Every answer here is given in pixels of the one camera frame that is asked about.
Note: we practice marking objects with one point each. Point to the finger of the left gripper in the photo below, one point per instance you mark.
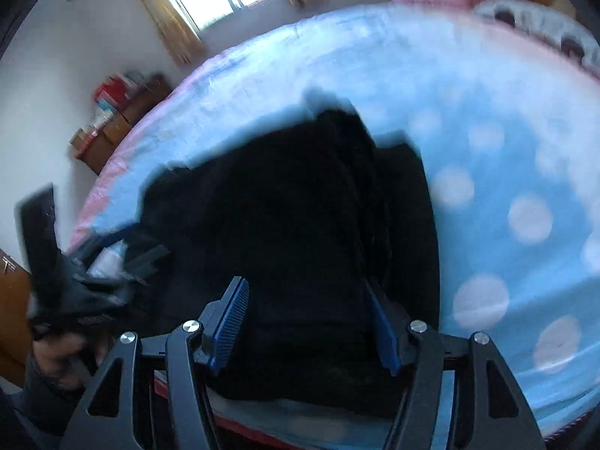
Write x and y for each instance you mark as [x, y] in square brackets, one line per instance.
[92, 246]
[105, 270]

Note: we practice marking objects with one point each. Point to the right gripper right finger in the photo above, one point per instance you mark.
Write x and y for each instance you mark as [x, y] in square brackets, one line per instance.
[488, 408]

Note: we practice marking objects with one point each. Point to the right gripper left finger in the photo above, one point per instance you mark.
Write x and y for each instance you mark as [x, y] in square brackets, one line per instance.
[151, 393]

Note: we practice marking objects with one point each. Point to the black pants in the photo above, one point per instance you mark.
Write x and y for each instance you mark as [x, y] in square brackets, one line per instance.
[313, 213]

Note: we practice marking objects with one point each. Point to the left hand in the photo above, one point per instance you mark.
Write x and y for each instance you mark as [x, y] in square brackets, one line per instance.
[58, 357]

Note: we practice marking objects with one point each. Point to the brown wooden door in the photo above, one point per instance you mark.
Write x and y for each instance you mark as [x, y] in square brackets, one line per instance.
[15, 338]

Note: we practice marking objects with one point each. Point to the wooden desk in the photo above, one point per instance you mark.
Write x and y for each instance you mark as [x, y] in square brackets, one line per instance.
[95, 144]

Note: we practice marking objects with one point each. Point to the red gift bag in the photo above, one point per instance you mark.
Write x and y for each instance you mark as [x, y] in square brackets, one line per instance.
[113, 92]

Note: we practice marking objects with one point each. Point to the left beige curtain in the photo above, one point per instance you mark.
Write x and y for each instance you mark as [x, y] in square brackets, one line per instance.
[175, 32]

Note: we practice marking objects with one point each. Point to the blue pink bed sheet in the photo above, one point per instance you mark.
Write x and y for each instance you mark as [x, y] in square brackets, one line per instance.
[508, 130]

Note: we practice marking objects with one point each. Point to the patterned pillow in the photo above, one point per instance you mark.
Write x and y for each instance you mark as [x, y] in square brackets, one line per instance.
[548, 26]

